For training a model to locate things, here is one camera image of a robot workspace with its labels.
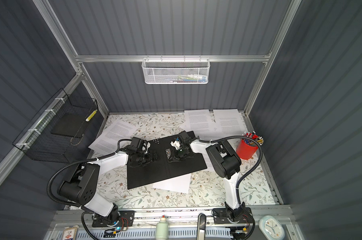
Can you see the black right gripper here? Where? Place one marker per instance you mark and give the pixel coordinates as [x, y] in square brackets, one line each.
[175, 157]

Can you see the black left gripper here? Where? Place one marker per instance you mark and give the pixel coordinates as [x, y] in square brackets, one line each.
[150, 158]

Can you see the red folder with black inside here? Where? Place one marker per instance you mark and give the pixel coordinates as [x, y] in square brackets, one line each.
[161, 169]

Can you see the printed paper sheet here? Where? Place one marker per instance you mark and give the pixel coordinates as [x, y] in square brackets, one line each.
[200, 122]
[229, 122]
[107, 142]

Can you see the printed paper sheet under right arm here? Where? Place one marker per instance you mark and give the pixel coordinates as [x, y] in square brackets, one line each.
[208, 163]

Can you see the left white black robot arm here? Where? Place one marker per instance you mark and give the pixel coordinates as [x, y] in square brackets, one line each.
[80, 183]

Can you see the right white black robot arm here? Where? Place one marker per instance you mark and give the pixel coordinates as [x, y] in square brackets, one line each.
[223, 157]

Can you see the blank white paper sheet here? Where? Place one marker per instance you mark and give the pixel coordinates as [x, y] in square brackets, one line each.
[179, 184]

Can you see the yellow marker in black basket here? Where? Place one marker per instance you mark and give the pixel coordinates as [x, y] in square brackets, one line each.
[91, 115]

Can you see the red pen cup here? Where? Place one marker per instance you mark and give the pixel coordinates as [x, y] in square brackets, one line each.
[246, 149]

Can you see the white plastic bottle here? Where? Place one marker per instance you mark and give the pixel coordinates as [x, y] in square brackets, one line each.
[162, 229]

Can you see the small card box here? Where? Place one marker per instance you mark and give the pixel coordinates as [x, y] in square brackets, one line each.
[69, 233]

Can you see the white analog clock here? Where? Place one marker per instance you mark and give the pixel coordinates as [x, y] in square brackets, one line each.
[271, 228]

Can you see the silver handle at front rail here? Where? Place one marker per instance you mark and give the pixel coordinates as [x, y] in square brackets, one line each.
[201, 231]

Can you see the black wire side basket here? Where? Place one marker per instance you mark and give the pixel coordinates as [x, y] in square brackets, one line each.
[59, 135]

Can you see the white wire wall basket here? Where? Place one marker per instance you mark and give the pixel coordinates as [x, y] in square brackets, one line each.
[176, 73]

